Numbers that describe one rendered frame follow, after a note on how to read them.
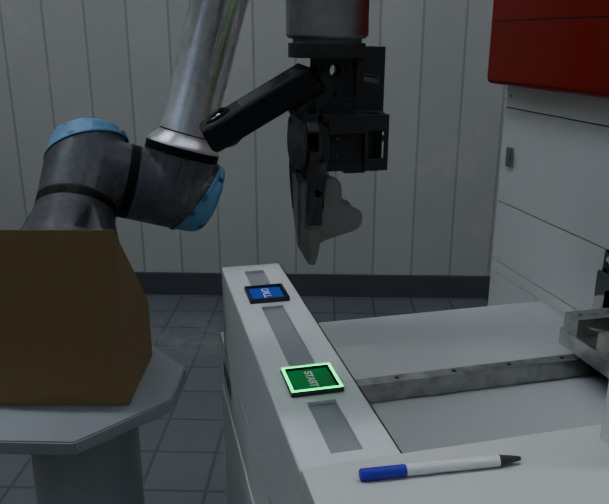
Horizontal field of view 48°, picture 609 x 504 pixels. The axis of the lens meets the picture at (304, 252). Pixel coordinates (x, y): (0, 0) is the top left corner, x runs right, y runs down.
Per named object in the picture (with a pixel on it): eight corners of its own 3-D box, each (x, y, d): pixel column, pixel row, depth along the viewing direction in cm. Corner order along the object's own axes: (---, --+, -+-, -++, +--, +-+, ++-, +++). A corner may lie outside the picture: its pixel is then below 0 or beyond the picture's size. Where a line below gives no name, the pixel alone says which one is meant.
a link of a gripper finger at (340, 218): (365, 270, 67) (368, 177, 64) (306, 274, 65) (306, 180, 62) (355, 260, 69) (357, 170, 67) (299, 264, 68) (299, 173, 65)
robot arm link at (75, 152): (30, 216, 103) (46, 144, 110) (119, 234, 108) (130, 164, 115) (38, 175, 94) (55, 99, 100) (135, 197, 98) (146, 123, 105)
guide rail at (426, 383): (622, 364, 107) (625, 346, 106) (631, 370, 105) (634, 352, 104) (314, 403, 95) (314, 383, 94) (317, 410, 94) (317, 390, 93)
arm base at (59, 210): (-12, 241, 90) (3, 179, 95) (38, 289, 103) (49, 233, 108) (98, 236, 89) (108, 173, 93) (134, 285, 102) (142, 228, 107)
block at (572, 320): (607, 323, 107) (610, 305, 106) (622, 332, 104) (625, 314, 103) (562, 328, 105) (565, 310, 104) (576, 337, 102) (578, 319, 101)
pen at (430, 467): (517, 449, 58) (358, 466, 56) (523, 456, 57) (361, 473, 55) (516, 459, 58) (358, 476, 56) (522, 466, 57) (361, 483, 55)
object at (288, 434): (279, 340, 115) (278, 262, 111) (397, 585, 64) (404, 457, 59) (224, 346, 113) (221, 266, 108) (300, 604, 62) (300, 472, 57)
